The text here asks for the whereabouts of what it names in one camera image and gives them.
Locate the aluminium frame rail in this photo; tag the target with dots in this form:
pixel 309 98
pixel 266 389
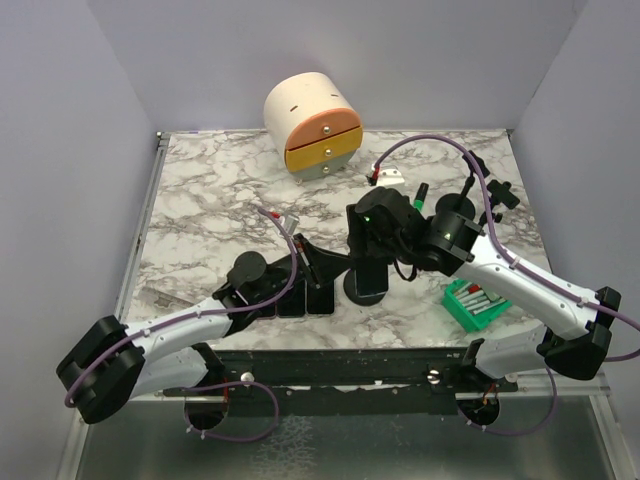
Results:
pixel 538 384

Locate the grey-cased phone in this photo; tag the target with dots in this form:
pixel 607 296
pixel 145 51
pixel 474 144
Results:
pixel 320 300

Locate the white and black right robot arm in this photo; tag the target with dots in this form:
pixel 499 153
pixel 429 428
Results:
pixel 574 334

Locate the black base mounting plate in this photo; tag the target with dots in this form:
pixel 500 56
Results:
pixel 437 381

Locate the white-edged back phone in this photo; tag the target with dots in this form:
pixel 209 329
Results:
pixel 372 277

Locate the clear plastic ruler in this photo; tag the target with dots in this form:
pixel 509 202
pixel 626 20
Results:
pixel 161 299

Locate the green-capped marker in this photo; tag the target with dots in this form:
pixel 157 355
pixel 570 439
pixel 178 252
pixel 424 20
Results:
pixel 420 196

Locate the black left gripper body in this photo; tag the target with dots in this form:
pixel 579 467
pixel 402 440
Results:
pixel 302 253

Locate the black back phone stand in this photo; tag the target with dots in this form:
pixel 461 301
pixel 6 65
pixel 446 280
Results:
pixel 365 295

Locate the green plastic bin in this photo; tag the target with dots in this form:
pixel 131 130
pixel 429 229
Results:
pixel 471 306

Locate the black round-base phone stand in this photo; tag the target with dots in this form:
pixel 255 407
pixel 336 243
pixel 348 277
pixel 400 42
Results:
pixel 459 203

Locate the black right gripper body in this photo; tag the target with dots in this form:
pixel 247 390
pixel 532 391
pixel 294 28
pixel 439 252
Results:
pixel 379 246

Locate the purple-edged black phone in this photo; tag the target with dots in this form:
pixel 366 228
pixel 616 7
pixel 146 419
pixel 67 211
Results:
pixel 268 312

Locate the round cream drawer cabinet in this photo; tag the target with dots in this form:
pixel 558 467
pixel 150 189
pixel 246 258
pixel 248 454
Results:
pixel 313 127

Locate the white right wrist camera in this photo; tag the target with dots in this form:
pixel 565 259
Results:
pixel 385 177

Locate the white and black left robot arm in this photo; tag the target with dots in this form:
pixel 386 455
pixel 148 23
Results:
pixel 200 320

